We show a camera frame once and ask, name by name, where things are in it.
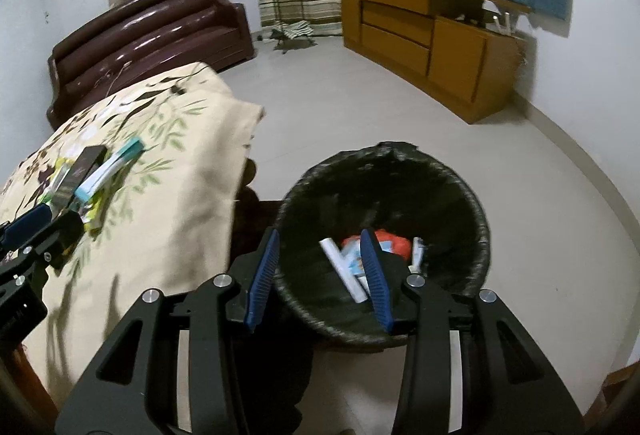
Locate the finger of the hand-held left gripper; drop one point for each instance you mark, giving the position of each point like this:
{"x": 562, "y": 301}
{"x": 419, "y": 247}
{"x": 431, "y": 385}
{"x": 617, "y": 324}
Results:
{"x": 30, "y": 222}
{"x": 62, "y": 240}

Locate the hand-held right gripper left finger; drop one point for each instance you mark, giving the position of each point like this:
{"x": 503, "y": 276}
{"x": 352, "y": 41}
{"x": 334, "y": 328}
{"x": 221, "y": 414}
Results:
{"x": 262, "y": 280}

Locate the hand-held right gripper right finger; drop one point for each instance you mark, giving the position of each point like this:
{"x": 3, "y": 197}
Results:
{"x": 377, "y": 285}

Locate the blue white packet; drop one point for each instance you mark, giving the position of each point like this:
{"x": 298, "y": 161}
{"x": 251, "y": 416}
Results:
{"x": 355, "y": 260}

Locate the green small packet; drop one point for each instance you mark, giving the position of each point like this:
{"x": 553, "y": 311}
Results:
{"x": 92, "y": 217}

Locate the white long box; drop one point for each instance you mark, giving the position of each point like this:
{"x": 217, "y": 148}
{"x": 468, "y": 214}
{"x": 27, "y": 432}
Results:
{"x": 342, "y": 267}

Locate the yellow green wrapper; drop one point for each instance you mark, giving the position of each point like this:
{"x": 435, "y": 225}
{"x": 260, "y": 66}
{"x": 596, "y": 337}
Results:
{"x": 55, "y": 180}

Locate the orange plastic bag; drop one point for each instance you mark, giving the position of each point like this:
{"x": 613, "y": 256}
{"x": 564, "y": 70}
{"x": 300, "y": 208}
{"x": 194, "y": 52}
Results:
{"x": 392, "y": 237}

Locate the black box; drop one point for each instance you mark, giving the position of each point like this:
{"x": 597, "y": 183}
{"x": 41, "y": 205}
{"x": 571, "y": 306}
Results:
{"x": 80, "y": 175}

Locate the teal white long carton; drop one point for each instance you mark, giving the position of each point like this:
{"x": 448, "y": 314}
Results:
{"x": 112, "y": 167}

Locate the black-lined trash bin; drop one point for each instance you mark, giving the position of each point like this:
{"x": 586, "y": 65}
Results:
{"x": 425, "y": 195}

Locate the beige floral blanket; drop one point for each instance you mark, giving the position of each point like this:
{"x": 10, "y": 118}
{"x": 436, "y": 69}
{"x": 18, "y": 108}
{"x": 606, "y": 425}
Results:
{"x": 175, "y": 195}

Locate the dark brown leather sofa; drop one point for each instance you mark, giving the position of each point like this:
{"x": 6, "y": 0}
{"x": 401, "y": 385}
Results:
{"x": 150, "y": 30}

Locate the brown wooden cabinet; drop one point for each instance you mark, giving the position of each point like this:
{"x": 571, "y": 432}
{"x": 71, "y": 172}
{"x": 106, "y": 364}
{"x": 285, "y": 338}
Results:
{"x": 455, "y": 60}

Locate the striped folded cloth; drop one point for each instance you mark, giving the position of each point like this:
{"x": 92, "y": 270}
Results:
{"x": 299, "y": 30}

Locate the brown wooden board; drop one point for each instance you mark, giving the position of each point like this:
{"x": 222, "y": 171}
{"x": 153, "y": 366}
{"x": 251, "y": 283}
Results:
{"x": 615, "y": 390}

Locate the white router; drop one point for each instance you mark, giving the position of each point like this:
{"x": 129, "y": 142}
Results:
{"x": 504, "y": 25}

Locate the dark wooden bed frame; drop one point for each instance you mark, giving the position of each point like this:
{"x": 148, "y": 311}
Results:
{"x": 255, "y": 215}

